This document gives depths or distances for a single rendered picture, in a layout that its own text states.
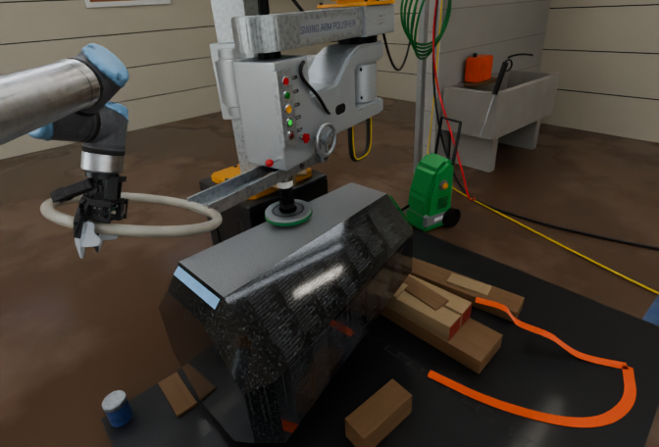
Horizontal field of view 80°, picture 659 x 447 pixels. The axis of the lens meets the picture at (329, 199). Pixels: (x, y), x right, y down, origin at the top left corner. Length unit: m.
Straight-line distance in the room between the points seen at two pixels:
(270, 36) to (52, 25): 5.91
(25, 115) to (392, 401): 1.69
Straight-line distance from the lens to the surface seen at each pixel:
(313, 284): 1.60
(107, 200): 1.07
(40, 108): 0.74
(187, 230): 1.13
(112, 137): 1.05
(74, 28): 7.26
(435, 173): 3.13
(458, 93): 4.36
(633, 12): 6.03
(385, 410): 1.93
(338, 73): 1.85
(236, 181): 1.62
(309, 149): 1.68
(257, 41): 1.50
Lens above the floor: 1.71
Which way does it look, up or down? 26 degrees down
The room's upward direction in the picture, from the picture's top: 4 degrees counter-clockwise
